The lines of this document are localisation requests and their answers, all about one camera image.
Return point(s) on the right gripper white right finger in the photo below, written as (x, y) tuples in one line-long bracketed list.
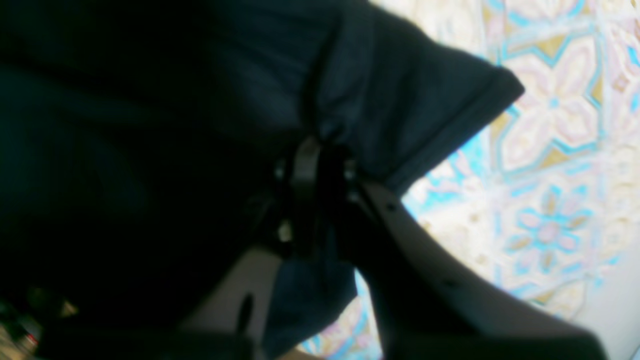
[(428, 306)]

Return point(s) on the patterned colourful tablecloth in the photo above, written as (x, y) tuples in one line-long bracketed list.
[(544, 202)]

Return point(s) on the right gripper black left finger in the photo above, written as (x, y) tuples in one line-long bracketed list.
[(239, 305)]

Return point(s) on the black T-shirt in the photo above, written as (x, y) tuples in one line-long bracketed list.
[(139, 140)]

